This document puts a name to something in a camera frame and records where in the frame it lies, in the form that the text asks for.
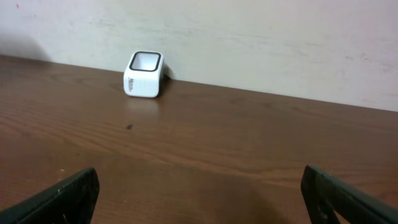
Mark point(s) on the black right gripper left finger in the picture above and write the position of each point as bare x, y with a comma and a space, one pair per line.
71, 200

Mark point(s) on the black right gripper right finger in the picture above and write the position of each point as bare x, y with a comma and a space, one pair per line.
326, 196

